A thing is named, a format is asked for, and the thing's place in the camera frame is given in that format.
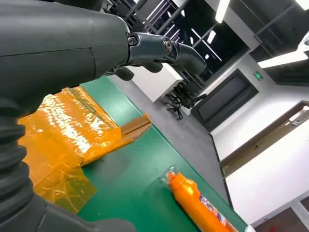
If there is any yellow film covered cardboard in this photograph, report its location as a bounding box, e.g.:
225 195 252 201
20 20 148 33
18 86 153 215

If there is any orange bottle with clear cap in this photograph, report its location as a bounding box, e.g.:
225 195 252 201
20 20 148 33
161 165 240 232

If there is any dark wall panel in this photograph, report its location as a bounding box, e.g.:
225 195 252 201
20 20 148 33
191 69 259 132

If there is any white cabinet block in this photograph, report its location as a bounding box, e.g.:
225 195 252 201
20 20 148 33
125 63 184 103

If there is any green table mat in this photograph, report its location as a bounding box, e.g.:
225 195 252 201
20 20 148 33
77 75 248 232

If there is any wood framed partition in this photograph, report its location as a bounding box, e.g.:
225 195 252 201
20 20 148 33
219 100 309 179

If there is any black office chair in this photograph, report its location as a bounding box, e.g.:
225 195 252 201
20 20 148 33
165 84 208 121

